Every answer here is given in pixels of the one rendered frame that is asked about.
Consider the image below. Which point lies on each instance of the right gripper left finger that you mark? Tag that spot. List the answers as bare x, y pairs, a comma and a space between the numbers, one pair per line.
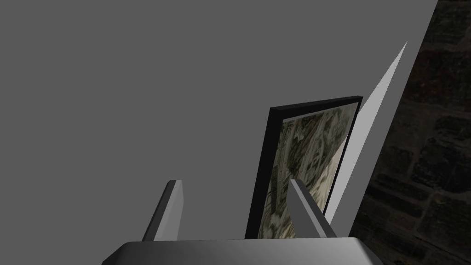
168, 217

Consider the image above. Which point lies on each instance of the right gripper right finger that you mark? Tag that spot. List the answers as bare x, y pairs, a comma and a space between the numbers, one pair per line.
307, 217

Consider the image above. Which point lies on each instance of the black framed wall picture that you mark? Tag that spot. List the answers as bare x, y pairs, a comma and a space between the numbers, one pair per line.
305, 147

